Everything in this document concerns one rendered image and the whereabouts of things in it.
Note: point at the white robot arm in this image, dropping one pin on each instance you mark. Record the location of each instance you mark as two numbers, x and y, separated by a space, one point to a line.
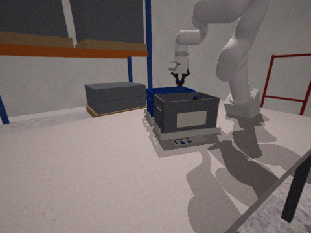
232 64

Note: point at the blue crate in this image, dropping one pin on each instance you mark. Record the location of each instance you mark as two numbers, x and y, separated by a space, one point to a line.
150 92

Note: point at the white paper pick list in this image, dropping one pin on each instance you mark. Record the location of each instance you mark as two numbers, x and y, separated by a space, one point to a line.
189 140

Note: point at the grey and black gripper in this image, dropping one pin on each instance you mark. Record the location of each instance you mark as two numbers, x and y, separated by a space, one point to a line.
181 69

